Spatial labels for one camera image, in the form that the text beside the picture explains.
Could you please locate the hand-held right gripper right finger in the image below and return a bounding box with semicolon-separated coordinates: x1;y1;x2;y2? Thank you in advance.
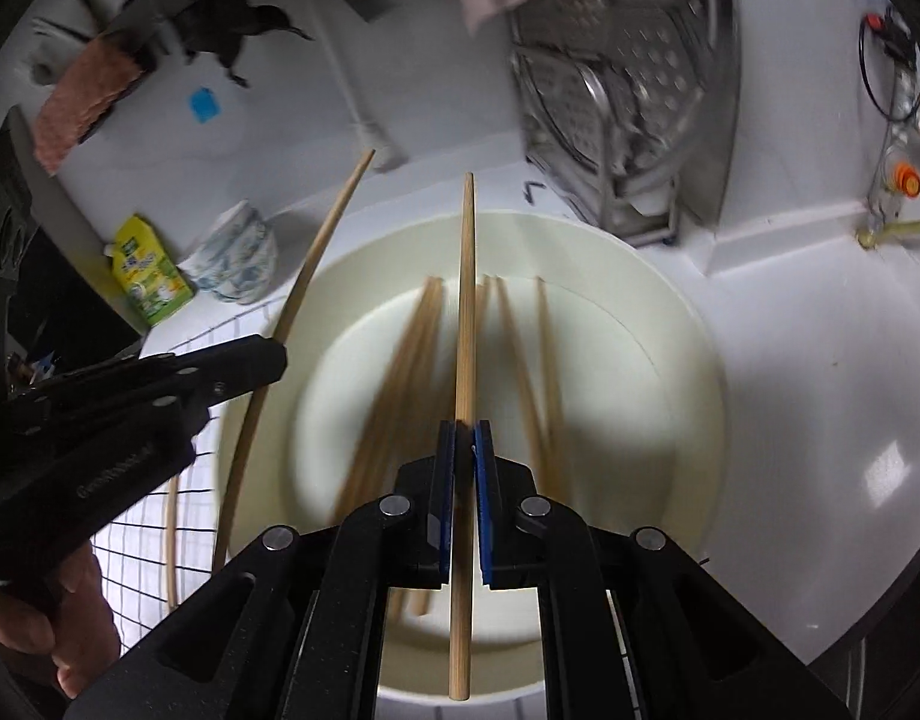
473;420;855;720

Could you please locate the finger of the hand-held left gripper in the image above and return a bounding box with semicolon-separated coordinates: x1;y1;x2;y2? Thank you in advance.
8;381;233;460
23;336;290;411

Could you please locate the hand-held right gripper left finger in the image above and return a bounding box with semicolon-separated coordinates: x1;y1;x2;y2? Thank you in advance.
64;420;458;720

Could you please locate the long wooden chopstick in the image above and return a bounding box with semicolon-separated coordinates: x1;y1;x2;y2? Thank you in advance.
211;148;377;580
448;172;477;700
164;474;181;610

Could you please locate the pile of wooden chopsticks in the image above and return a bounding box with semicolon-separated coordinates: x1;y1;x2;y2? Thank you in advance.
331;274;567;617

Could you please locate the cream round plate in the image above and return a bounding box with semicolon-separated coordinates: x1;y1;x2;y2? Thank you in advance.
217;208;729;700

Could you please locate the person's left hand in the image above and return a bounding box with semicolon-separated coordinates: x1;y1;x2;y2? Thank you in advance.
0;544;125;700

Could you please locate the white black-grid checked cloth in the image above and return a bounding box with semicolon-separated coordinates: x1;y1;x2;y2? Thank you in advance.
92;298;642;720

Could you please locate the yellow green seasoning packet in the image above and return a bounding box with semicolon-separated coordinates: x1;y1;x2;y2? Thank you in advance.
103;214;196;328

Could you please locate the pink knitted cloth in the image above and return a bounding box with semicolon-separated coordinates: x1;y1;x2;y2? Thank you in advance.
32;33;148;175

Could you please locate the perforated steel steamer tray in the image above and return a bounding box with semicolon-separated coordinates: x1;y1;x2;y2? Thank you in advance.
508;0;740;242

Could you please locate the yellow hose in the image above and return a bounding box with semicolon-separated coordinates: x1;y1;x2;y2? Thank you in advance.
856;214;920;251

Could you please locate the black cable loop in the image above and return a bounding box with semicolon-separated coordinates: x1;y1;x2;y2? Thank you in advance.
859;9;920;122

